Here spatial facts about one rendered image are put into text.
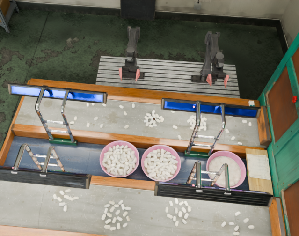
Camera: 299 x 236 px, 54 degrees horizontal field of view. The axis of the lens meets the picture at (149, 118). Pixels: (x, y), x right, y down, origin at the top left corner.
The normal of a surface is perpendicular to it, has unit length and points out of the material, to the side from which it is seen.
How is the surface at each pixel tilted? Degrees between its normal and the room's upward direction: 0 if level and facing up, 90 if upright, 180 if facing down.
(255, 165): 0
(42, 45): 0
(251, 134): 0
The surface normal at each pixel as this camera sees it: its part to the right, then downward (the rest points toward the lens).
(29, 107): 0.05, -0.53
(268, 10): -0.05, 0.82
